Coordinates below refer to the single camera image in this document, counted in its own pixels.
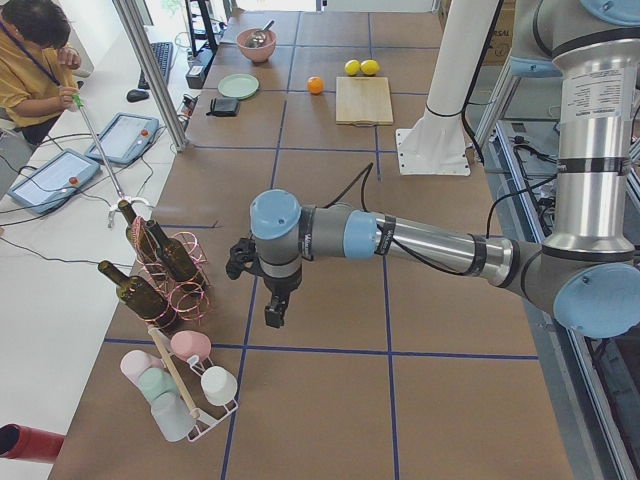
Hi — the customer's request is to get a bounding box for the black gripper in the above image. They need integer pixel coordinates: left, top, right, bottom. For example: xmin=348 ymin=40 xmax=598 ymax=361
xmin=260 ymin=259 xmax=302 ymax=329

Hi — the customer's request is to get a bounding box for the black computer mouse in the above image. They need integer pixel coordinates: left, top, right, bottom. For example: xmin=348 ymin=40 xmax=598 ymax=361
xmin=126 ymin=89 xmax=149 ymax=103

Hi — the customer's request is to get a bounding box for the light green plate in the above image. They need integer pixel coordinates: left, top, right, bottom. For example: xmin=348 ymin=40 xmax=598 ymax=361
xmin=217 ymin=74 xmax=260 ymax=100

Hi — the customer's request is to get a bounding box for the aluminium frame post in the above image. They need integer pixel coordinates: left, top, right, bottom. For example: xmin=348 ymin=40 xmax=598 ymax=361
xmin=112 ymin=0 xmax=188 ymax=152

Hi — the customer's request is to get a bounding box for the green wine bottle front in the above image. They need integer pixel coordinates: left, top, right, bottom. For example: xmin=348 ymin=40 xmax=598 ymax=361
xmin=98 ymin=260 xmax=183 ymax=334

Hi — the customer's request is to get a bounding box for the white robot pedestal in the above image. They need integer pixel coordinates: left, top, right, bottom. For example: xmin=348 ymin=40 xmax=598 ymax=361
xmin=396 ymin=0 xmax=502 ymax=176

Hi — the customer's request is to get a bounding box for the metal scoop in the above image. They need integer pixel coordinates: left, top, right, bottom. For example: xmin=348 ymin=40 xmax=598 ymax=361
xmin=244 ymin=19 xmax=275 ymax=48

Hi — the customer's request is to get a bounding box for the mint green cup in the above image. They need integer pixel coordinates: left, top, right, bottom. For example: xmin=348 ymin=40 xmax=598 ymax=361
xmin=137 ymin=367 xmax=179 ymax=403

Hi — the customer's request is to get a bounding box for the pink bowl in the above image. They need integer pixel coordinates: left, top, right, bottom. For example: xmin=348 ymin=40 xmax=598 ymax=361
xmin=236 ymin=28 xmax=277 ymax=63

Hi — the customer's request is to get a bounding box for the dark grey folded cloth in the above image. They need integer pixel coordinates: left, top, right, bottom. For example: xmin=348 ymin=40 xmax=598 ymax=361
xmin=206 ymin=97 xmax=240 ymax=117

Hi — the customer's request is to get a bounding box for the black keyboard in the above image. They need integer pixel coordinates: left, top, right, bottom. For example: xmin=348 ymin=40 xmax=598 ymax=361
xmin=137 ymin=41 xmax=175 ymax=91

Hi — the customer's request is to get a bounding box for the wooden cutting board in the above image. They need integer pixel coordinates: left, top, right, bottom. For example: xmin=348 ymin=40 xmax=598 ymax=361
xmin=336 ymin=76 xmax=394 ymax=125

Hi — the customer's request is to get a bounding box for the green wine bottle middle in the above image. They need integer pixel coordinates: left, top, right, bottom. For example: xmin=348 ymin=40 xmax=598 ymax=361
xmin=146 ymin=219 xmax=207 ymax=292

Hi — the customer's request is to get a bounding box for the aluminium frame rail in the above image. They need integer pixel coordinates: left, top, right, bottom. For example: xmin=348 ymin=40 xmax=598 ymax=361
xmin=476 ymin=65 xmax=639 ymax=479

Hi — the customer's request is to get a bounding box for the green wine bottle back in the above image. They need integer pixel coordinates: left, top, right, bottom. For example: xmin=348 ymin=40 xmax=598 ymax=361
xmin=118 ymin=200 xmax=157 ymax=264

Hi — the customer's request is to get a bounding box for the blue teach pendant far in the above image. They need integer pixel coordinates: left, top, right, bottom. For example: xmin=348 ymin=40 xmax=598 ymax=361
xmin=98 ymin=112 xmax=160 ymax=166

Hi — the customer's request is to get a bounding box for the copper wire bottle rack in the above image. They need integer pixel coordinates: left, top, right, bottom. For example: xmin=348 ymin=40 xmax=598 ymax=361
xmin=127 ymin=216 xmax=211 ymax=324

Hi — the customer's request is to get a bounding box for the orange fruit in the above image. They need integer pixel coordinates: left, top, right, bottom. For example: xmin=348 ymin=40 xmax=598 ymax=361
xmin=306 ymin=76 xmax=324 ymax=95

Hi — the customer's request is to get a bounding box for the pink cup top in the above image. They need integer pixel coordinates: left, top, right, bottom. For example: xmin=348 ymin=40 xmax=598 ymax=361
xmin=170 ymin=330 xmax=212 ymax=361

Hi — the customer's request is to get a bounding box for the blue teach pendant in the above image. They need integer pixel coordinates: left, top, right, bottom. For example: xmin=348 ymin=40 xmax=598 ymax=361
xmin=98 ymin=112 xmax=160 ymax=166
xmin=8 ymin=149 xmax=100 ymax=214

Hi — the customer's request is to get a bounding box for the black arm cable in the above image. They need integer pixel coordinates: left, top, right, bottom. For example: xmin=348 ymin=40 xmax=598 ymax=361
xmin=324 ymin=161 xmax=556 ymax=275

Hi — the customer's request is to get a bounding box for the light grey cup bottom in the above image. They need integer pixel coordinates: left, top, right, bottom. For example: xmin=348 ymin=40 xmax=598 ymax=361
xmin=151 ymin=392 xmax=196 ymax=442

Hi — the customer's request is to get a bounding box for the person in yellow shirt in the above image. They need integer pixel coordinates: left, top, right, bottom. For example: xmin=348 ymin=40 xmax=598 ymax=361
xmin=1 ymin=0 xmax=82 ymax=146

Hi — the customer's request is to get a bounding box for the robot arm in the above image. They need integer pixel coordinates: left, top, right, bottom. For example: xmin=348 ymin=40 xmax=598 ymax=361
xmin=250 ymin=1 xmax=639 ymax=339

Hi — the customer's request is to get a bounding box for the white cup right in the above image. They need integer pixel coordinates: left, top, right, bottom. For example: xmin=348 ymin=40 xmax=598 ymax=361
xmin=201 ymin=366 xmax=238 ymax=406

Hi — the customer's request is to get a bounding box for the yellow lemon near board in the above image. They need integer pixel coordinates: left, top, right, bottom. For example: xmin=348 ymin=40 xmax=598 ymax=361
xmin=360 ymin=59 xmax=380 ymax=76

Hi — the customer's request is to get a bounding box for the red cylinder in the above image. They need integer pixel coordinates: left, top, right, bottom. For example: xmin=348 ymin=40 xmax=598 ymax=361
xmin=1 ymin=424 xmax=66 ymax=464

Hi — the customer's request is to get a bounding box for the green wine bottle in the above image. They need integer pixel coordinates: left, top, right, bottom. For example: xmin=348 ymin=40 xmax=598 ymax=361
xmin=118 ymin=200 xmax=157 ymax=264
xmin=146 ymin=219 xmax=207 ymax=292
xmin=98 ymin=260 xmax=183 ymax=334

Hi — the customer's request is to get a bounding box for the pale pink cup left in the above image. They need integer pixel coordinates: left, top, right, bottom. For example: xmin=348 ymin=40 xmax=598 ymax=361
xmin=120 ymin=350 xmax=165 ymax=386

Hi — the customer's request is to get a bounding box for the blue teach pendant near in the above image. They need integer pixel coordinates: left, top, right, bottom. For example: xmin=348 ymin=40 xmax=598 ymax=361
xmin=8 ymin=149 xmax=100 ymax=214

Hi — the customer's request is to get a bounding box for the reacher grabber stick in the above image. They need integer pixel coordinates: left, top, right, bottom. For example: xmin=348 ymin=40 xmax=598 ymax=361
xmin=71 ymin=92 xmax=153 ymax=229

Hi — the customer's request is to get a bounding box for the wooden rack handle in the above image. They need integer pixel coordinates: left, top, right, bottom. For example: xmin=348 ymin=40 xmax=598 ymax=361
xmin=148 ymin=327 xmax=200 ymax=419

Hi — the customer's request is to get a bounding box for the white wire cup rack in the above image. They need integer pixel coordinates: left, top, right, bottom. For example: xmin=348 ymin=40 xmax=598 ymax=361
xmin=138 ymin=328 xmax=239 ymax=443

